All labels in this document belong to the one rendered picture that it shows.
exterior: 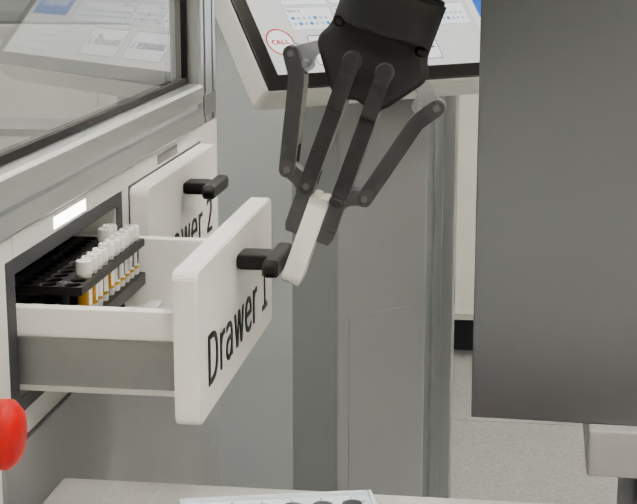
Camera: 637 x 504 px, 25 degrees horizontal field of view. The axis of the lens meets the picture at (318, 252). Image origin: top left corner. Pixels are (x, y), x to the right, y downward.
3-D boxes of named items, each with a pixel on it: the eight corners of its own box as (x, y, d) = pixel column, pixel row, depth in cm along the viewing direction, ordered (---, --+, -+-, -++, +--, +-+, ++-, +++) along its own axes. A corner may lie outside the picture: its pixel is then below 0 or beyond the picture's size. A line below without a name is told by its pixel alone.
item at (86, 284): (144, 245, 122) (144, 238, 122) (82, 295, 105) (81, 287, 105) (123, 244, 122) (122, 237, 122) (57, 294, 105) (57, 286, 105)
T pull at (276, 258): (293, 258, 115) (293, 241, 115) (277, 280, 108) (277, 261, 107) (248, 256, 115) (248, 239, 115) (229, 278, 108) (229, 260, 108)
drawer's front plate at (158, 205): (217, 242, 160) (215, 142, 157) (151, 308, 132) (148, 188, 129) (201, 241, 160) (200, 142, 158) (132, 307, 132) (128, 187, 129)
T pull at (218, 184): (229, 187, 147) (229, 174, 147) (213, 200, 140) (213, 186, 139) (194, 186, 148) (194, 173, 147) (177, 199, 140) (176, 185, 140)
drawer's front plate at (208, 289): (272, 319, 128) (271, 196, 125) (200, 428, 100) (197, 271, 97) (252, 319, 128) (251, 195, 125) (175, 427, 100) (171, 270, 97)
